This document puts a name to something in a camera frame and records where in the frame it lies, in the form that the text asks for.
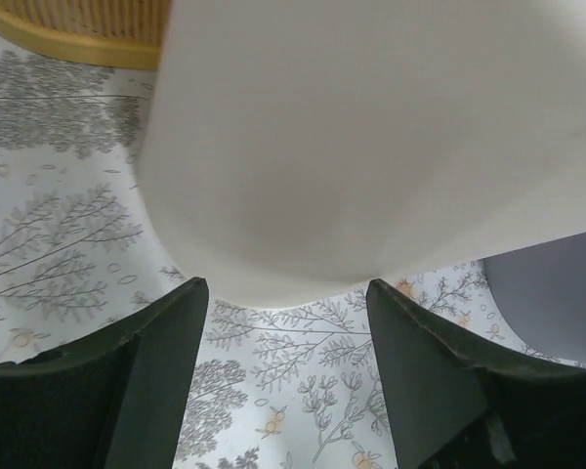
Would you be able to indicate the translucent grey bin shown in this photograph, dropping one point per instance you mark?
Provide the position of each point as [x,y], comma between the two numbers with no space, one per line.
[540,291]

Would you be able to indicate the yellow mesh basket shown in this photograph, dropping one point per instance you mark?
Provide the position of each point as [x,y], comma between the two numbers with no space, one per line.
[124,34]

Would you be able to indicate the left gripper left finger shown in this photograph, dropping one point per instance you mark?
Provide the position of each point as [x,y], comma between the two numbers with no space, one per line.
[115,398]

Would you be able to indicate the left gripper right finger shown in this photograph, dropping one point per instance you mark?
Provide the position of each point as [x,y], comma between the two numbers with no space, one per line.
[457,400]

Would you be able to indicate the cream white bin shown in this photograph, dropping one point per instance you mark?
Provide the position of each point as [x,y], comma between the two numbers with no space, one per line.
[296,149]

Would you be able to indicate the floral patterned table mat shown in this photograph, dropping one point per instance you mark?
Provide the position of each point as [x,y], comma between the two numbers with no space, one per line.
[293,389]

